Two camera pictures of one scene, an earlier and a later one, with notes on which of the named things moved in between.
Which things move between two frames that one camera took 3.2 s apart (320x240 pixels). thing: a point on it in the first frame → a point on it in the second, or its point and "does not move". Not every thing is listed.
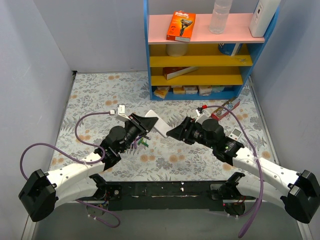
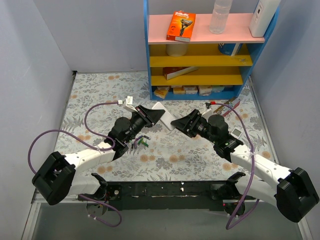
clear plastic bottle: x=219 y=18 does not move
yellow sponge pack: x=160 y=93 does not move
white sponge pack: x=190 y=89 does not move
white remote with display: x=160 y=125 → x=166 y=119
